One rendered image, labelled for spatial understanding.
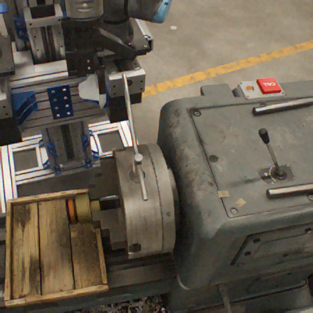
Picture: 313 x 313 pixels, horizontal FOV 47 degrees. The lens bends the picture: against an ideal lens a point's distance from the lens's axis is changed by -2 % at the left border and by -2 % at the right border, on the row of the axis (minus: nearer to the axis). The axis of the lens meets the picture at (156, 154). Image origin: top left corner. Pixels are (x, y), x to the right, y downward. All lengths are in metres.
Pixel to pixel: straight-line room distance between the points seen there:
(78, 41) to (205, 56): 2.62
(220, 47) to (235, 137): 2.54
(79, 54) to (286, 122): 0.61
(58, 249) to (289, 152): 0.76
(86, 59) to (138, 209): 0.37
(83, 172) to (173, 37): 1.81
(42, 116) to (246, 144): 0.89
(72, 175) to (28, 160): 0.30
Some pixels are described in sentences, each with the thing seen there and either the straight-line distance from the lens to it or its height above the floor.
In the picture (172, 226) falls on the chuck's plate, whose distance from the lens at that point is 0.93.
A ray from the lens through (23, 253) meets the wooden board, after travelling 1.24.
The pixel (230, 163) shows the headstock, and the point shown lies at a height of 1.25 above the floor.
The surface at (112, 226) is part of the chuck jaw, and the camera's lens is 0.99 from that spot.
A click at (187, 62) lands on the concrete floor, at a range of 3.27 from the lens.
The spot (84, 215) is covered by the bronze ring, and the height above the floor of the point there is 1.10.
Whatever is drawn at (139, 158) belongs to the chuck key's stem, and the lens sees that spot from 0.84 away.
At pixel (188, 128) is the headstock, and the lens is 1.00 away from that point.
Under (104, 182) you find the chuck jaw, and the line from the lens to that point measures 1.01.
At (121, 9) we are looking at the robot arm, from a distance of 1.33.
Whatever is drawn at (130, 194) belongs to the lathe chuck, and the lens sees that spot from 0.90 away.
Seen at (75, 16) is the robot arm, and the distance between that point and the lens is 0.77.
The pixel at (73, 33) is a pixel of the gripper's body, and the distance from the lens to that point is 0.80.
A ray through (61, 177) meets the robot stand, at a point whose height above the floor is 0.21.
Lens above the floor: 1.99
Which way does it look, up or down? 52 degrees down
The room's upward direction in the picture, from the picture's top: 6 degrees clockwise
